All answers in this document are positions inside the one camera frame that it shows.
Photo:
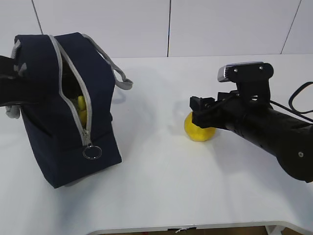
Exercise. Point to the navy blue lunch bag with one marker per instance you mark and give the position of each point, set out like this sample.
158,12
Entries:
65,150

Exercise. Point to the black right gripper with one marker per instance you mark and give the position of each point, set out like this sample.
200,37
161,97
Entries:
229,112

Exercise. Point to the yellow banana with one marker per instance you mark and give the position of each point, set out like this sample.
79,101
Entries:
82,110

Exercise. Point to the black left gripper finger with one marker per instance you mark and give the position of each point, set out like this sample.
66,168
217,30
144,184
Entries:
29,81

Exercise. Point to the yellow pear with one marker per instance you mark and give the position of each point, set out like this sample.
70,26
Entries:
196,133

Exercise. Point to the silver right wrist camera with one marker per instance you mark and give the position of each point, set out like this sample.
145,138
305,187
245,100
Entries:
228,72

